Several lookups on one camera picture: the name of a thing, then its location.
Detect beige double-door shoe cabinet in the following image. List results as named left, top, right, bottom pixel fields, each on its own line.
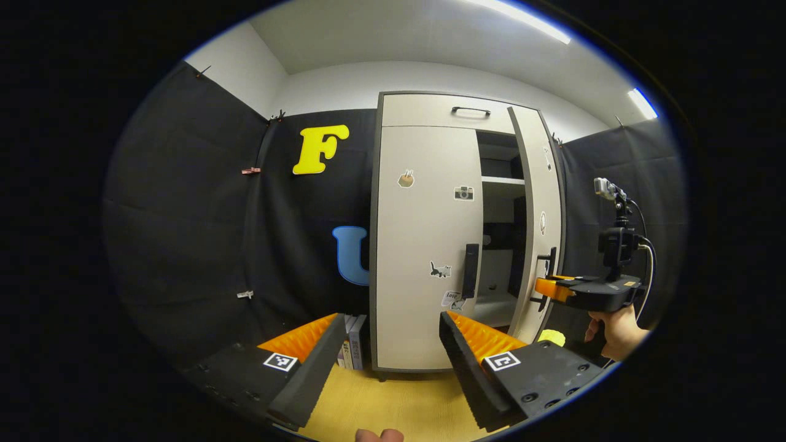
left=368, top=91, right=567, bottom=381

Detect cabinet door with camera sticker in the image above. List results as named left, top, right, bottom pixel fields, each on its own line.
left=376, top=126, right=484, bottom=371

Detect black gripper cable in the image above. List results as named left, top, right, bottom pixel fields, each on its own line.
left=625, top=198, right=658, bottom=323

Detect cabinet door with cherry sticker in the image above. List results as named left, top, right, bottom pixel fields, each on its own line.
left=507, top=106, right=564, bottom=344

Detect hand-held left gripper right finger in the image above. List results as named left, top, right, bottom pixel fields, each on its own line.
left=438, top=310, right=605, bottom=433

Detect white book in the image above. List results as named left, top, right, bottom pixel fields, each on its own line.
left=337, top=314, right=356, bottom=370

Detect grey book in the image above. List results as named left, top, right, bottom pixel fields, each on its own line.
left=349, top=314, right=369, bottom=371

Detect long ceiling light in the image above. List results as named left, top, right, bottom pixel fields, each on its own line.
left=467, top=0, right=572, bottom=45

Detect black backdrop cloth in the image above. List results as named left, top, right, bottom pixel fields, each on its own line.
left=104, top=61, right=685, bottom=369

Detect beige cabinet drawer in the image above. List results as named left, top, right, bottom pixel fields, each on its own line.
left=381, top=93, right=516, bottom=134

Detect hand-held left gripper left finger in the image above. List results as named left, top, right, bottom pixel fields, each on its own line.
left=184, top=312, right=349, bottom=432

